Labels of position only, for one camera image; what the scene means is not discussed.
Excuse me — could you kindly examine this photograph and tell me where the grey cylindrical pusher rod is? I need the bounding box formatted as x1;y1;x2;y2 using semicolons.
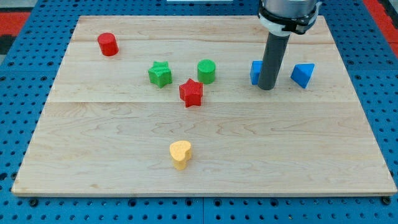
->
257;33;290;90

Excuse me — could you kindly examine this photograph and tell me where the red star block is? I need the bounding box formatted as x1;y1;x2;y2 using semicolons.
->
179;78;203;108

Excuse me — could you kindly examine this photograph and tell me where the green star block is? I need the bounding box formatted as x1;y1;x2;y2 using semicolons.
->
148;61;172;88

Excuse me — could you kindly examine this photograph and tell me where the blue cube block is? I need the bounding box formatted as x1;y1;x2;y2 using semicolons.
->
249;60;262;85

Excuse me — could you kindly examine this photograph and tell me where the blue triangular prism block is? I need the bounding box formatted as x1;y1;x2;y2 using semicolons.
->
290;63;315;89

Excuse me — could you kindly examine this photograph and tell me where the green cylinder block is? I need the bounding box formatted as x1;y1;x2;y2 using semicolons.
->
197;59;216;84

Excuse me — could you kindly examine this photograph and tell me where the yellow heart block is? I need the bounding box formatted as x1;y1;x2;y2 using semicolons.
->
169;140;192;170

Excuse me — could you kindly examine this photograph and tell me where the wooden board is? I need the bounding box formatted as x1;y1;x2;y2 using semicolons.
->
12;16;397;197

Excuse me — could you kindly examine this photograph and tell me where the red cylinder block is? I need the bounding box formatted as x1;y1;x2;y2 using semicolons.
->
97;32;119;56

